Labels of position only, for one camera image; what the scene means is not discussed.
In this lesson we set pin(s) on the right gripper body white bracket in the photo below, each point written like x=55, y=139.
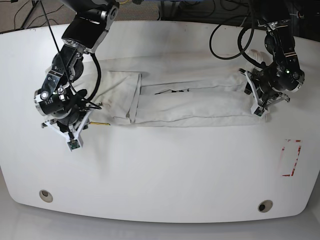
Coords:
x=70, y=125

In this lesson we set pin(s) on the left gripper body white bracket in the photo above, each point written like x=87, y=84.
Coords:
x=264, y=95

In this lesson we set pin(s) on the white printed t-shirt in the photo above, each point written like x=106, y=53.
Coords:
x=174, y=90

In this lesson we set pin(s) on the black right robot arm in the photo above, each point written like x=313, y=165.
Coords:
x=70, y=108

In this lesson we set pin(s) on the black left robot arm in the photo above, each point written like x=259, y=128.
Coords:
x=268, y=83

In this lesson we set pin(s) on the red tape rectangle marking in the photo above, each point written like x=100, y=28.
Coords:
x=289, y=157

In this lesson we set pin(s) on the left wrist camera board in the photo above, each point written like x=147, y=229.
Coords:
x=260, y=112

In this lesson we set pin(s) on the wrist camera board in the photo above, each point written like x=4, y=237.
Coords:
x=74, y=144
x=260, y=112

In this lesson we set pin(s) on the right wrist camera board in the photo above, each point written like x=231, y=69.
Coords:
x=74, y=144

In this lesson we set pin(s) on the left table cable grommet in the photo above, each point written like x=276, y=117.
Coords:
x=46, y=196

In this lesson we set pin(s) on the table cable grommet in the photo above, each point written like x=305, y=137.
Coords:
x=265, y=206
x=46, y=196

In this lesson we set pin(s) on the right table cable grommet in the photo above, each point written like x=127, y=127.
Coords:
x=265, y=206

